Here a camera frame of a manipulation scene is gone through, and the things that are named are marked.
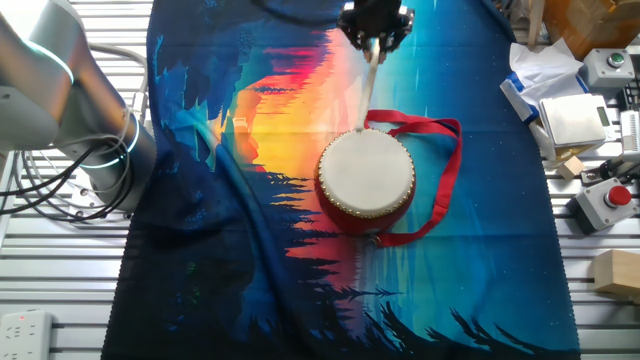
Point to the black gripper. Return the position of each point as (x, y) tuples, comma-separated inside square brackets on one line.
[(375, 15)]

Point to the pale wooden drumstick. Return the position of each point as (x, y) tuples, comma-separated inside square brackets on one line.
[(367, 90)]

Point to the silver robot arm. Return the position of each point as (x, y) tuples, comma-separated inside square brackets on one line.
[(50, 100)]

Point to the red drum with white skin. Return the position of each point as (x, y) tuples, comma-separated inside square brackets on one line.
[(367, 172)]

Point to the silver digital scale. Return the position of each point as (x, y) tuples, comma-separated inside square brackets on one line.
[(570, 120)]

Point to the brown cardboard box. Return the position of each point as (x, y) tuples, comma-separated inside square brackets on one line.
[(590, 22)]

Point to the grey box with green button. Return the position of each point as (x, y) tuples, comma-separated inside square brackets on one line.
[(600, 72)]

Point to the small wooden block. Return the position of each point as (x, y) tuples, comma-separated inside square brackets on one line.
[(571, 168)]

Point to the night sky forest printed cloth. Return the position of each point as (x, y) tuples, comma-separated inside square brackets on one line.
[(475, 280)]

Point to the grey box with red button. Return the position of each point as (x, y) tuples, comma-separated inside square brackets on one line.
[(595, 207)]

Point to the large wooden block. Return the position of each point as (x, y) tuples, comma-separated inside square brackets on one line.
[(617, 272)]

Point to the white power strip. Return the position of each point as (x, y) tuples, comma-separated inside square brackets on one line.
[(25, 335)]

